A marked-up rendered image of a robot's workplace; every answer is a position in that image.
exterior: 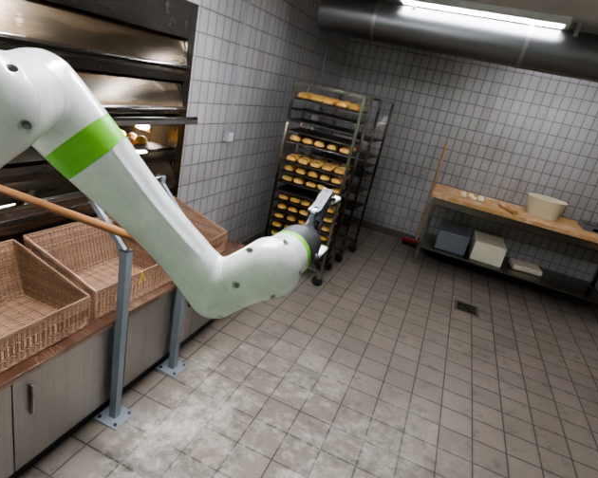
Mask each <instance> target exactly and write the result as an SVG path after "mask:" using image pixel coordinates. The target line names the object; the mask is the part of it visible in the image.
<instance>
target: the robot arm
mask: <svg viewBox="0 0 598 478"><path fill-rule="evenodd" d="M30 146H32V147H33V148H34V149H35V150H36V151H37V152H38V153H39V154H40V155H42V156H43V157H44V158H45V159H46V160H47V161H48V162H49V163H50V164H51V165H52V166H53V167H54V168H55V169H57V170H58V171H59V172H60V173H61V174H62V175H63V176H64V177H66V178H67V179H68V180H69V181H70V182H71V183H72V184H73V185H74V186H76V187H77V188H78V189H79V190H80V191H81V192H82V193H84V194H85V195H86V196H87V197H88V198H90V199H91V200H92V201H93V202H94V203H95V204H97V205H98V206H99V207H100V208H101V209H102V210H104V211H105V212H106V213H107V214H108V215H109V216H111V217H112V218H113V219H114V220H115V221H116V222H117V223H118V224H119V225H120V226H122V227H123V228H124V229H125V230H126V231H127V232H128V233H129V234H130V235H131V236H132V237H133V238H134V239H135V240H136V241H137V242H138V243H139V244H140V245H141V246H142V247H143V248H144V249H145V250H146V251H147V252H148V253H149V254H150V256H151V257H152V258H153V259H154V260H155V261H156V262H157V263H158V264H159V266H160V267H161V268H162V269H163V270H164V271H165V273H166V274H167V275H168V276H169V277H170V279H171V280H172V281H173V282H174V284H175V285H176V286H177V288H178V289H179V290H180V292H181V293H182V295H183V296H184V297H185V299H186V300H187V301H188V303H189V304H190V306H191V307H192V308H193V309H194V310H195V312H196V313H198V314H199V315H201V316H203V317H205V318H209V319H221V318H225V317H227V316H229V315H231V314H233V313H234V312H236V311H238V310H240V309H242V308H245V307H247V306H249V305H252V304H255V303H261V302H264V301H267V300H271V299H276V298H280V297H282V296H285V295H286V294H288V293H289V292H291V291H292V290H293V289H294V288H295V286H296V285H297V283H298V281H299V279H300V276H301V274H302V273H303V272H304V271H305V270H306V269H307V268H310V269H313V270H314V269H315V268H316V265H315V263H317V262H318V259H320V257H321V256H322V255H323V254H324V253H325V252H326V251H327V250H328V247H325V246H322V245H321V237H320V230H321V228H322V226H323V225H324V221H323V220H324V218H325V216H326V213H327V210H328V208H329V206H330V205H333V204H335V203H336V202H338V201H339V200H341V197H340V196H337V195H335V194H334V191H333V190H331V189H327V188H323V189H322V191H321V192H320V194H319V195H318V197H317V198H316V200H315V201H314V203H313V204H312V206H311V207H310V208H308V213H309V214H310V217H309V218H308V221H307V222H306V224H301V225H291V226H288V227H286V228H284V229H283V230H280V231H279V232H277V233H276V234H274V235H273V236H268V237H262V238H259V239H257V240H255V241H254V242H252V243H250V244H249V245H247V246H245V247H244V248H242V249H240V250H239V251H237V252H235V253H233V254H231V255H229V256H226V257H223V256H221V255H220V254H219V253H218V252H217V251H216V250H215V249H214V248H213V247H212V246H211V245H210V244H209V242H208V241H207V240H206V239H205V238H204V237H203V235H202V234H201V233H200V232H199V231H198V230H197V229H196V228H195V226H194V225H193V224H192V223H191V222H190V221H189V219H188V218H187V217H186V216H185V215H184V214H183V212H182V211H181V210H180V209H179V207H178V206H177V205H176V204H175V202H174V201H173V200H172V199H171V197H170V196H169V195H168V193H167V192H166V191H165V190H164V189H163V188H162V187H161V185H160V184H159V182H158V181H157V180H156V178H155V177H154V175H153V174H152V173H151V171H150V170H149V169H148V167H147V166H146V164H145V163H144V161H143V160H142V159H141V157H140V155H139V154H138V152H137V151H136V149H135V148H134V146H133V145H132V143H131V142H130V140H129V139H128V138H127V137H126V136H125V135H124V134H123V132H122V131H121V129H120V128H119V126H118V125H117V124H116V122H115V121H113V119H112V118H111V117H110V115H109V114H108V113H107V112H106V110H105V109H104V108H103V106H102V105H101V103H100V102H99V101H98V100H97V98H96V97H95V96H94V95H93V93H92V92H91V91H90V90H89V88H88V87H87V86H86V85H85V83H84V82H83V81H82V79H81V78H80V77H79V76H78V75H77V73H76V72H75V71H74V70H73V68H72V67H71V66H70V65H69V64H68V63H67V62H66V61H64V60H63V59H62V58H60V57H59V56H57V55H55V54H53V53H51V52H49V51H46V50H43V49H41V48H33V47H19V48H15V49H11V50H0V168H2V167H3V166H4V165H6V164H7V163H8V162H10V161H11V160H13V159H14V158H15V157H17V156H19V155H20V154H21V153H23V152H24V151H26V149H27V148H29V147H30ZM317 224H319V226H318V225H317Z"/></svg>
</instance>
